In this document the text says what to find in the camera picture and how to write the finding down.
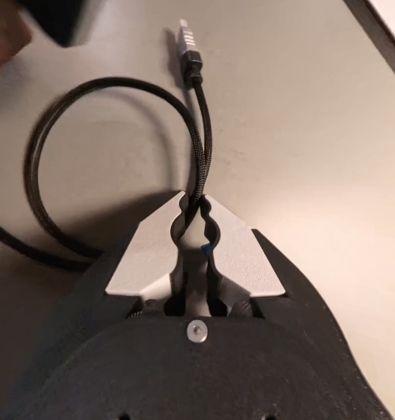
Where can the black hdmi switch box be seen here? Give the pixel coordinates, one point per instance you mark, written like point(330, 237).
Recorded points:
point(53, 19)

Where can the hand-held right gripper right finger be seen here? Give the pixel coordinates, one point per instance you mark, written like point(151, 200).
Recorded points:
point(250, 262)

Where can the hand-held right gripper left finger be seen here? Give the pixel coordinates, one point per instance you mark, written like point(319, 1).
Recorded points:
point(141, 259)

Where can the person's left hand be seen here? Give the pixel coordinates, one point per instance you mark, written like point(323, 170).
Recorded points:
point(7, 39)

